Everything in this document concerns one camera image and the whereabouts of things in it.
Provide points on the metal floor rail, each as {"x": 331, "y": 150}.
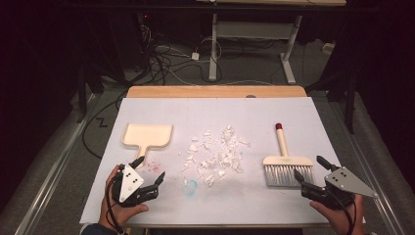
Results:
{"x": 375, "y": 182}
{"x": 55, "y": 173}

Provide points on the pile of white paper scraps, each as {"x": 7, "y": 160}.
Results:
{"x": 225, "y": 153}

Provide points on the black stand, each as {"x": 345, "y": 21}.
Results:
{"x": 81, "y": 94}
{"x": 350, "y": 98}

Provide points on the person's right hand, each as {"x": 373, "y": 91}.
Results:
{"x": 341, "y": 220}

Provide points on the white table cover sheet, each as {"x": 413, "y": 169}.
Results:
{"x": 235, "y": 205}

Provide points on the white metal desk frame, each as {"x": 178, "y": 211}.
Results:
{"x": 213, "y": 49}

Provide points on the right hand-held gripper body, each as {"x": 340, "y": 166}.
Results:
{"x": 347, "y": 182}

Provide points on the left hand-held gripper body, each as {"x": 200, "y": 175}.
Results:
{"x": 130, "y": 182}

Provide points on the cream plastic dustpan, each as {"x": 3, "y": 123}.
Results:
{"x": 147, "y": 135}

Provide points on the white power adapter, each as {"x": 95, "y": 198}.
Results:
{"x": 195, "y": 56}

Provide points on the person's left hand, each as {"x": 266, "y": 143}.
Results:
{"x": 117, "y": 213}

